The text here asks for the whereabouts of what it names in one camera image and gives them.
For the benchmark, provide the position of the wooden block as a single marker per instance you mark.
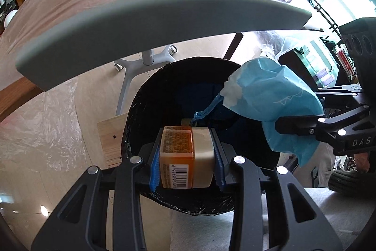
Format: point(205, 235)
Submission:
point(110, 134)

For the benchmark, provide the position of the grey chair base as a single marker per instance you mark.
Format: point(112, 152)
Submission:
point(148, 62)

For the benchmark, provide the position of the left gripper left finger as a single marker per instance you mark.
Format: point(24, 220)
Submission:
point(78, 222)

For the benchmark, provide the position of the white helmet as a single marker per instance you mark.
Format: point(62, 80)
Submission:
point(9, 17)

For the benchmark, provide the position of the black trash bin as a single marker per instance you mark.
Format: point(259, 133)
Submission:
point(176, 92)

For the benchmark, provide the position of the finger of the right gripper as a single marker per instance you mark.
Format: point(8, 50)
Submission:
point(338, 95)
point(312, 125)

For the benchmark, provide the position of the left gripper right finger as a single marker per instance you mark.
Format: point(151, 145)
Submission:
point(295, 222)

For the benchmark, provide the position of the person right hand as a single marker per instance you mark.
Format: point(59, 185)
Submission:
point(362, 162)

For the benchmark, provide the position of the grey chair backrest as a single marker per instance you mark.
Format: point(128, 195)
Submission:
point(122, 28)

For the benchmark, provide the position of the blue drawstring bag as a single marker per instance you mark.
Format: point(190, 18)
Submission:
point(262, 89)

